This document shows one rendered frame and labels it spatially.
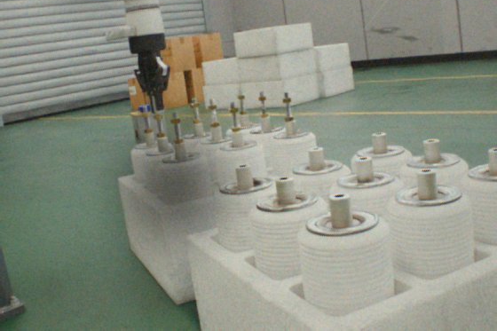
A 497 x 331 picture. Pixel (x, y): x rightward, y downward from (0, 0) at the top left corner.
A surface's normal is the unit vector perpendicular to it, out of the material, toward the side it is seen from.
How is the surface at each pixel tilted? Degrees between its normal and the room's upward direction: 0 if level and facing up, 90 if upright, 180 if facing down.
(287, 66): 90
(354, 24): 90
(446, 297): 90
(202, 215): 90
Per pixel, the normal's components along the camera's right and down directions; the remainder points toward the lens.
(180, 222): 0.39, 0.11
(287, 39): 0.69, 0.03
